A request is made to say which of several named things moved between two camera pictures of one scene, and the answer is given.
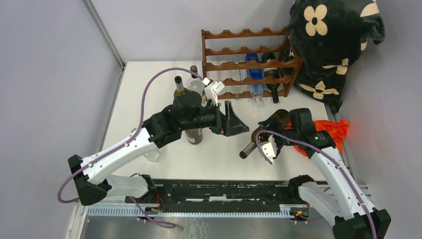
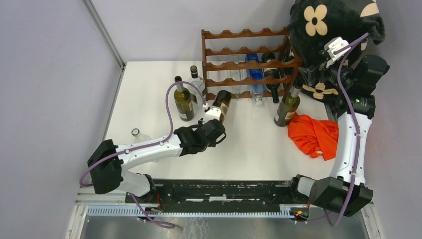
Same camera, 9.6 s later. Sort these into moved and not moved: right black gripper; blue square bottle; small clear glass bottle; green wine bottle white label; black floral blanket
Moved: right black gripper
Not moved: green wine bottle white label; black floral blanket; small clear glass bottle; blue square bottle
